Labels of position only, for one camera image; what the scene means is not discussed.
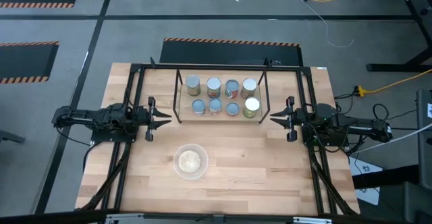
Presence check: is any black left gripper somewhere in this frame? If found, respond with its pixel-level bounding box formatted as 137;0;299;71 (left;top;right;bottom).
134;96;172;142

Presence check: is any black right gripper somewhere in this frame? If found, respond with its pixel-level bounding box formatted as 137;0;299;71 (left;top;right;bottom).
269;95;306;142

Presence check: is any peaches can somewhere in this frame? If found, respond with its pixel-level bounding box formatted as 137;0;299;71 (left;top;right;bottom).
242;96;261;119

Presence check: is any can with shiny lid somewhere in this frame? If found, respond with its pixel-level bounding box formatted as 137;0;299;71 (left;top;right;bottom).
240;78;258;99

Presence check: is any tall green oranges can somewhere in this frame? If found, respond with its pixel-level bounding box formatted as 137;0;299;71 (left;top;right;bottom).
185;74;202;97

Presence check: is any diced tomatoes can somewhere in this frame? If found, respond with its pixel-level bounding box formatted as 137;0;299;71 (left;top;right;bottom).
209;98;223;116

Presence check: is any mixed fruit can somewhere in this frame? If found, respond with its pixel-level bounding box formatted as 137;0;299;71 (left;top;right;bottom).
225;79;240;100

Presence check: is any heap of rice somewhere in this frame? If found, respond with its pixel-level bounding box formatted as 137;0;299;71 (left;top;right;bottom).
178;150;202;173

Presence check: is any white bowl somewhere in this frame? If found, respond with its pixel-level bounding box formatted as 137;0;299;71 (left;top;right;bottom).
173;143;210;181

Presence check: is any white printed sheet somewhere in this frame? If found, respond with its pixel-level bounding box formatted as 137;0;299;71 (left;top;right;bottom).
349;156;383;206

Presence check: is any black desk base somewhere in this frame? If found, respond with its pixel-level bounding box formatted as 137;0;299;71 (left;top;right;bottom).
366;0;432;74

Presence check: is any grey cabinet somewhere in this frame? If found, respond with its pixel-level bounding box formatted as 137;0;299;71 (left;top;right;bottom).
416;88;432;191

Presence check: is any grey furniture leg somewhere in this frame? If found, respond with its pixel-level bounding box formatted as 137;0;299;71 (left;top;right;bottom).
0;129;26;144

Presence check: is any black metal table frame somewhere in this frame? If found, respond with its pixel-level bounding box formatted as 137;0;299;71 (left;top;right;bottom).
76;57;360;218

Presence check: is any thin white cable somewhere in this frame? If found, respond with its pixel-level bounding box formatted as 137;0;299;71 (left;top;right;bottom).
286;0;355;49

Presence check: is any thick white cable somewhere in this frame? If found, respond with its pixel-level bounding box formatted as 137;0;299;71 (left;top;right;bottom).
349;122;432;155

